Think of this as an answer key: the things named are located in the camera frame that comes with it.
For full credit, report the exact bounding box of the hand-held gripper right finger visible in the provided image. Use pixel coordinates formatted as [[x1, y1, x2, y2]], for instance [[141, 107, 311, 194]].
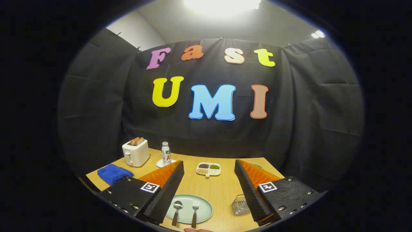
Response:
[[234, 159, 325, 227]]

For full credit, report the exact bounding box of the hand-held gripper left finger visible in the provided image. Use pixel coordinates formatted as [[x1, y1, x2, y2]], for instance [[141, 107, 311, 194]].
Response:
[[97, 160, 185, 225]]

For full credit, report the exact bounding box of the spoon with wooden handle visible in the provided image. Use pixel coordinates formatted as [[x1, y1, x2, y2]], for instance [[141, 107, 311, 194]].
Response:
[[172, 200, 183, 226]]

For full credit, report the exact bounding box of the fork with wooden handle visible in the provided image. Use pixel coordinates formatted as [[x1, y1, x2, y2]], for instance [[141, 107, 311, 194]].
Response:
[[191, 200, 200, 228]]

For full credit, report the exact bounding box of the small clear drink bottle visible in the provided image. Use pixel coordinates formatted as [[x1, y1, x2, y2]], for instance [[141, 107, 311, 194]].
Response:
[[161, 142, 172, 166]]

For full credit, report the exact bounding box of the pale green plate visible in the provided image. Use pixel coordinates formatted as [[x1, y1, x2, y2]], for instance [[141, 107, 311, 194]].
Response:
[[166, 194, 213, 224]]

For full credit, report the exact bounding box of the white divided dish of beans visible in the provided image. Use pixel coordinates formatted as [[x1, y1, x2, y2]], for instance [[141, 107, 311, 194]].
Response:
[[196, 162, 221, 178]]

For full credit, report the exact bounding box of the white toaster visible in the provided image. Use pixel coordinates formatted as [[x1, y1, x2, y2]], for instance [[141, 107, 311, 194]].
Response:
[[122, 139, 151, 167]]

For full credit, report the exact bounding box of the blue folded cloth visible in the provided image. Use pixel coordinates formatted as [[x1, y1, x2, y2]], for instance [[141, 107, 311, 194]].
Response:
[[97, 164, 134, 186]]

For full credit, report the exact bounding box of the metal wire basket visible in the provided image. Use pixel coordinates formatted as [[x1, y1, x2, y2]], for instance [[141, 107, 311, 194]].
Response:
[[232, 194, 251, 216]]

